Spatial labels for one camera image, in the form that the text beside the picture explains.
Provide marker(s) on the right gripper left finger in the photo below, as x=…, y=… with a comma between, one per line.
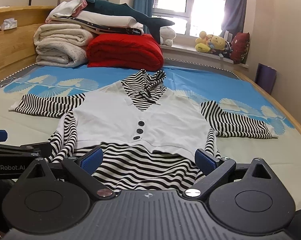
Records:
x=80, y=170

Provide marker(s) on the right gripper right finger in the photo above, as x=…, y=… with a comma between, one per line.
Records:
x=216, y=172

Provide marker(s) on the striped white vest sweater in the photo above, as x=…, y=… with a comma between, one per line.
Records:
x=148, y=133

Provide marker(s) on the cream folded blanket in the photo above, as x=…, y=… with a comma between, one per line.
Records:
x=61, y=45

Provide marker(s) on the tissue pack on headboard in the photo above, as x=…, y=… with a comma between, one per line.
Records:
x=9, y=23

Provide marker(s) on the red folded blanket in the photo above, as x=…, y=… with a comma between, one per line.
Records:
x=124, y=50

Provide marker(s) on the yellow plush toys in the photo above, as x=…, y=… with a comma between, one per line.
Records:
x=211, y=44

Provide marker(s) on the dark red cushion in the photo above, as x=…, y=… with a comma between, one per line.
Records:
x=240, y=46

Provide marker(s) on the white folded bedding stack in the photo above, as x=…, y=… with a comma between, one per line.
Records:
x=73, y=12

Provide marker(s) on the white plush toy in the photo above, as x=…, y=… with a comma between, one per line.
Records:
x=167, y=35

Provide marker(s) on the purple right curtain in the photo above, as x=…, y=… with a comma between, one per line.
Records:
x=234, y=16

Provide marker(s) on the teal shark plush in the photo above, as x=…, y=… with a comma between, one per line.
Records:
x=112, y=9

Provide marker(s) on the window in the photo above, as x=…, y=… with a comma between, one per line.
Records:
x=191, y=16

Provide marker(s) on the wooden bed frame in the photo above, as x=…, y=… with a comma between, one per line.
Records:
x=17, y=50

